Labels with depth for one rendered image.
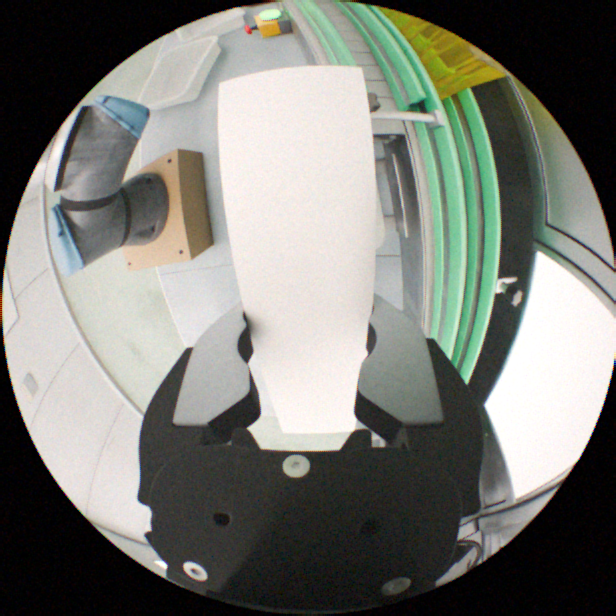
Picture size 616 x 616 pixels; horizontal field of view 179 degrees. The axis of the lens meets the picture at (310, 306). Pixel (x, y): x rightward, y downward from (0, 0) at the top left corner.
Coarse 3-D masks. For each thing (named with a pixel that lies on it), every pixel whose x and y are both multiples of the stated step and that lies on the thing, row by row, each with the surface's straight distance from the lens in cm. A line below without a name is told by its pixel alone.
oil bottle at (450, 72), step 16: (432, 48) 34; (448, 48) 31; (464, 48) 29; (432, 64) 34; (448, 64) 31; (464, 64) 29; (480, 64) 28; (496, 64) 28; (432, 80) 34; (448, 80) 33; (464, 80) 33; (480, 80) 33; (448, 96) 40
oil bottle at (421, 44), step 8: (416, 24) 36; (424, 24) 35; (432, 24) 33; (408, 32) 38; (416, 32) 36; (424, 32) 35; (432, 32) 33; (440, 32) 32; (448, 32) 32; (408, 40) 38; (416, 40) 36; (424, 40) 35; (432, 40) 34; (416, 48) 37; (424, 48) 35
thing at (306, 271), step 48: (240, 96) 10; (288, 96) 10; (336, 96) 10; (240, 144) 10; (288, 144) 9; (336, 144) 9; (240, 192) 9; (288, 192) 9; (336, 192) 9; (240, 240) 10; (288, 240) 9; (336, 240) 9; (240, 288) 10; (288, 288) 10; (336, 288) 10; (288, 336) 11; (336, 336) 11; (288, 384) 14; (336, 384) 14; (288, 432) 20; (336, 432) 20
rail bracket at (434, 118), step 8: (368, 96) 22; (376, 96) 22; (368, 104) 21; (376, 104) 21; (376, 112) 27; (384, 112) 27; (392, 112) 27; (400, 112) 28; (408, 112) 28; (432, 112) 30; (440, 112) 30; (408, 120) 29; (416, 120) 29; (424, 120) 29; (432, 120) 30; (440, 120) 29
